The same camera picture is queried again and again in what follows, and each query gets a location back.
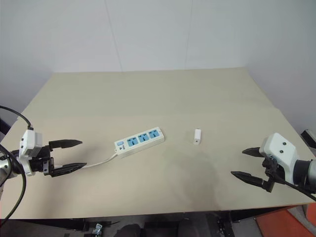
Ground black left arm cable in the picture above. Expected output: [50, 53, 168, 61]
[0, 105, 35, 215]

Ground black table frame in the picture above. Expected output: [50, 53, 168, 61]
[0, 204, 306, 229]

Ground dark blue object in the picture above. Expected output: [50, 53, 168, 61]
[0, 117, 8, 136]

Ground white power strip blue sockets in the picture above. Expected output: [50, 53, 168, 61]
[114, 126, 166, 159]

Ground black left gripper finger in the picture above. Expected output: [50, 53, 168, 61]
[50, 162, 88, 179]
[48, 139, 83, 152]

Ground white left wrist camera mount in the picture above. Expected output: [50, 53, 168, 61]
[18, 129, 44, 177]

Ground small white plug adapter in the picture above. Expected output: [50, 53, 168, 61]
[192, 128, 203, 146]

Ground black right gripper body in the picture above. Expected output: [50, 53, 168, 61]
[262, 155, 285, 194]

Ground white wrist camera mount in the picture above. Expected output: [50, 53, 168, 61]
[260, 132, 300, 186]
[18, 129, 44, 177]

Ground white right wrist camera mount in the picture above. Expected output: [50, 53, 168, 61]
[260, 132, 300, 186]

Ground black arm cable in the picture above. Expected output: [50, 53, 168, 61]
[0, 105, 35, 215]
[278, 177, 316, 201]

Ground black box-shaped object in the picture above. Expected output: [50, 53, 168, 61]
[300, 128, 316, 149]

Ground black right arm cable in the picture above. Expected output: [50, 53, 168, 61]
[278, 177, 316, 201]

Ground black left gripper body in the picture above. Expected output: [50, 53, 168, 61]
[29, 145, 56, 177]

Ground white cable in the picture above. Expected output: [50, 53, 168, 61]
[80, 152, 119, 170]

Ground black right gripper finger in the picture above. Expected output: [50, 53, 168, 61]
[230, 171, 267, 189]
[242, 147, 263, 158]

